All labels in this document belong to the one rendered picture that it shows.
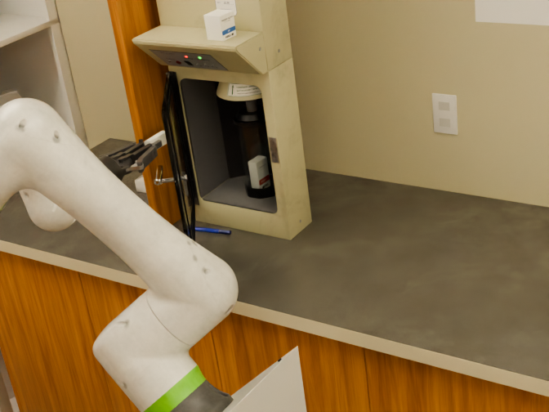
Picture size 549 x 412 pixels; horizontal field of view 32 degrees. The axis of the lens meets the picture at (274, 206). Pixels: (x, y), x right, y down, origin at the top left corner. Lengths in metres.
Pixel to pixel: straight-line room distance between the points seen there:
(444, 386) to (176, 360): 0.69
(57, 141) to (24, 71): 2.09
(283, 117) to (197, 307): 0.87
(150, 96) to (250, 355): 0.73
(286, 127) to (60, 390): 1.19
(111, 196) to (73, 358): 1.42
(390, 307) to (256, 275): 0.37
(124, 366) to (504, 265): 1.03
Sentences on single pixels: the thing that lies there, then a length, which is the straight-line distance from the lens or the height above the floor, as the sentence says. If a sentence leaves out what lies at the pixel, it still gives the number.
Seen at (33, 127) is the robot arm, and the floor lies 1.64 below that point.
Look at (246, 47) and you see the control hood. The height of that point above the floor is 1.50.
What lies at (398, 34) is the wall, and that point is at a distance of 2.61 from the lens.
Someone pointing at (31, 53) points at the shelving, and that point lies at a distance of 3.55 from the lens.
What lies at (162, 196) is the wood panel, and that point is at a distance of 2.64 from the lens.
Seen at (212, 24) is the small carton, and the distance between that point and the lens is 2.26.
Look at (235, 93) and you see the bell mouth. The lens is 2.43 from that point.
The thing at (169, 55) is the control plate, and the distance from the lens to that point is 2.39.
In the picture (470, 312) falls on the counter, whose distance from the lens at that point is 2.17.
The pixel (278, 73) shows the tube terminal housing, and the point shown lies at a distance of 2.36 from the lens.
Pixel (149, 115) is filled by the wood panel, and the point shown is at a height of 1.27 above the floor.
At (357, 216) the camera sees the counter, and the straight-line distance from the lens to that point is 2.59.
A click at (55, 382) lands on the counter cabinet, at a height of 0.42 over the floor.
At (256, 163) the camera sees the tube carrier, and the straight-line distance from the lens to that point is 2.54.
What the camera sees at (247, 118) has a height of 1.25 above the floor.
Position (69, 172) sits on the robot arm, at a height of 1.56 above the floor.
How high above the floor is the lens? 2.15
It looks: 27 degrees down
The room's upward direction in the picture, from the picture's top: 8 degrees counter-clockwise
